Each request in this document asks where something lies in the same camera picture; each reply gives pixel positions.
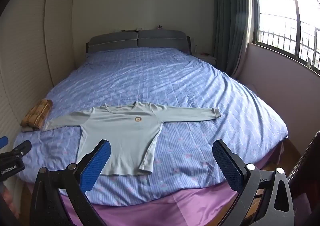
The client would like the blue floral striped bedspread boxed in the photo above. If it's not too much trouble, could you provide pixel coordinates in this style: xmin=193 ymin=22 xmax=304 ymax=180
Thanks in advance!
xmin=14 ymin=47 xmax=288 ymax=207

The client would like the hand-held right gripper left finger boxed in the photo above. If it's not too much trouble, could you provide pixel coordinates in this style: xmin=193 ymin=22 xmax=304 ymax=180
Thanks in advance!
xmin=29 ymin=139 xmax=112 ymax=226

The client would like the purple bed sheet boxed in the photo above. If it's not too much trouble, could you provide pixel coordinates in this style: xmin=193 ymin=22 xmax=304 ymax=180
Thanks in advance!
xmin=26 ymin=150 xmax=283 ymax=226

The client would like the window with metal grille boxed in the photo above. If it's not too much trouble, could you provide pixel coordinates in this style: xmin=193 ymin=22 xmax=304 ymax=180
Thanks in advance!
xmin=251 ymin=0 xmax=320 ymax=76

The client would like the grey upholstered headboard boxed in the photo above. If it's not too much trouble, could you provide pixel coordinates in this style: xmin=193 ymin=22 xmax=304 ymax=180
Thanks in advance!
xmin=85 ymin=29 xmax=192 ymax=56

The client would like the light blue long-sleeve shirt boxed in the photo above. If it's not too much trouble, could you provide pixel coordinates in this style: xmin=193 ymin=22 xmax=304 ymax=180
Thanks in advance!
xmin=42 ymin=101 xmax=222 ymax=176

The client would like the white nightstand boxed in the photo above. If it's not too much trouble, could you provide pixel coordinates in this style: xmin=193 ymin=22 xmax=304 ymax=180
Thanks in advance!
xmin=194 ymin=53 xmax=217 ymax=67

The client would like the beige sliding wardrobe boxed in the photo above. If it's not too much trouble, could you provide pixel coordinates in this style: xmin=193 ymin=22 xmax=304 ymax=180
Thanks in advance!
xmin=0 ymin=0 xmax=75 ymax=219

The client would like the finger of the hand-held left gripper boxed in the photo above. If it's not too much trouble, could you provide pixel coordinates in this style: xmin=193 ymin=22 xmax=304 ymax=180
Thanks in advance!
xmin=10 ymin=136 xmax=32 ymax=159

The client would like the teal curtain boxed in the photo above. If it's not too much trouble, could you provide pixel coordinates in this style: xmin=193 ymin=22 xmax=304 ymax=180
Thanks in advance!
xmin=212 ymin=0 xmax=252 ymax=78

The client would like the brown plaid folded cloth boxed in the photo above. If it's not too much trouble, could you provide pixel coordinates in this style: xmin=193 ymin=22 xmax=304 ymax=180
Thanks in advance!
xmin=20 ymin=99 xmax=53 ymax=132

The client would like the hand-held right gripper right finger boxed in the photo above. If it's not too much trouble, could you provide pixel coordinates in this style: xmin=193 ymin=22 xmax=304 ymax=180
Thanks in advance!
xmin=212 ymin=139 xmax=295 ymax=226

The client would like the dark wooden chair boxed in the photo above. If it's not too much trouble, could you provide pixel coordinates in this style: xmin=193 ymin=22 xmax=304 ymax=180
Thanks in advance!
xmin=287 ymin=131 xmax=320 ymax=226

